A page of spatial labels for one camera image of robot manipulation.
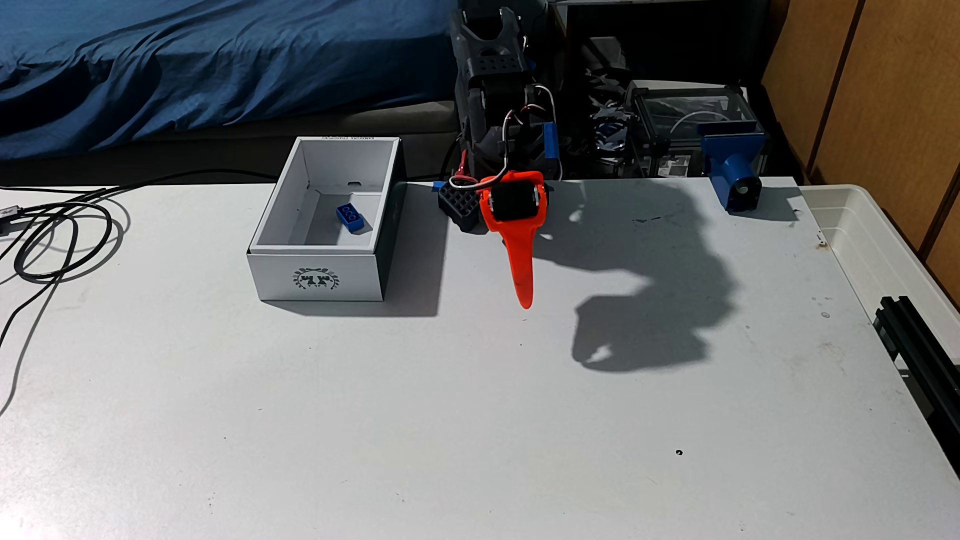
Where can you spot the blue toy brick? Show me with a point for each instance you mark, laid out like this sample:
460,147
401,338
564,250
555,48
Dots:
349,217

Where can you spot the white cardboard box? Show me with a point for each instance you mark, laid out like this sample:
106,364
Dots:
315,279

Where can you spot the clear acrylic case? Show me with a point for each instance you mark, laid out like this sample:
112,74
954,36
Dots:
690,112

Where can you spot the dark shelf unit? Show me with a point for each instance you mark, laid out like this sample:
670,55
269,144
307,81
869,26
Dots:
660,37

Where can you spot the grey mattress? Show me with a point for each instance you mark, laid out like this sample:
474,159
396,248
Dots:
225,150

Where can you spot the blue bed sheet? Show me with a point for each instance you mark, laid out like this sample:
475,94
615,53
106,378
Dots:
247,60

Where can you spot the white plastic bin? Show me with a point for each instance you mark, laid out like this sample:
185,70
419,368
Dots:
870,240

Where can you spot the brown wooden cabinet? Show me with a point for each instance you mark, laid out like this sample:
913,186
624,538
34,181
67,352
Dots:
885,97

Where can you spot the black aluminium extrusion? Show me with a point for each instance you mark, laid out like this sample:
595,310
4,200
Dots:
919,352

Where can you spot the blue printed clamp mount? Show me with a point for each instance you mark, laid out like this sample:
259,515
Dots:
731,161

